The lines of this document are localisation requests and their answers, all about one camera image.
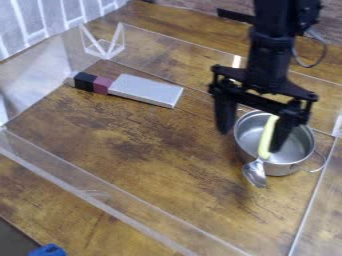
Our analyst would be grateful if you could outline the spoon with yellow handle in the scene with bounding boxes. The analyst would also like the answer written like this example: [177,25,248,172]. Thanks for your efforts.
[242,115,280,188]

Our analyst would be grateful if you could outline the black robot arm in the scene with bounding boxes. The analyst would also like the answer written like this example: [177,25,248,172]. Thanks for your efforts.
[209,0,323,153]

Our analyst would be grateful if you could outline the black cable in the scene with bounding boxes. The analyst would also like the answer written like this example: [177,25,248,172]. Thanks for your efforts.
[292,28,329,69]

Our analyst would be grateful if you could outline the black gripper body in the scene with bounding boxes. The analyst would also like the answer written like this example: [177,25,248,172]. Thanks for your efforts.
[209,65,319,117]

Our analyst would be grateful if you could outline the silver metal pot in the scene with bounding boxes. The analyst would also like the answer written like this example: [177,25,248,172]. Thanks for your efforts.
[234,110,327,176]

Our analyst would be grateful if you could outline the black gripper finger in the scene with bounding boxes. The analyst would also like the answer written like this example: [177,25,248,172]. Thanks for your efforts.
[269,109,308,153]
[213,91,238,134]

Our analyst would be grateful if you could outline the black wall strip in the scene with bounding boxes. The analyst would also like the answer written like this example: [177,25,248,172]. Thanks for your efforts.
[217,8,308,37]

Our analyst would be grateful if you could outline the clear acrylic triangular bracket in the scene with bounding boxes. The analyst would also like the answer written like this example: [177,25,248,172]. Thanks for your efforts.
[79,24,126,60]

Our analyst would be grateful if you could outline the blue object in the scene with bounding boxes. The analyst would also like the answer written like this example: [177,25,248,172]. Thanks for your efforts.
[27,244,67,256]

